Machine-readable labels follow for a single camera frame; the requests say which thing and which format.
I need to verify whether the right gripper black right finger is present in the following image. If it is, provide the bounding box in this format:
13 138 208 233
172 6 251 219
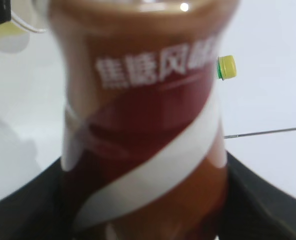
218 153 296 240

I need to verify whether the brown Nescafe coffee bottle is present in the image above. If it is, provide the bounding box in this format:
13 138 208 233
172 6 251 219
47 0 238 240

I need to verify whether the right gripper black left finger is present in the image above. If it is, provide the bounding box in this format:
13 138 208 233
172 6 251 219
0 159 73 240

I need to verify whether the green soda bottle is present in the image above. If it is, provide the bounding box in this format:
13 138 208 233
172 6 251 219
217 55 237 81

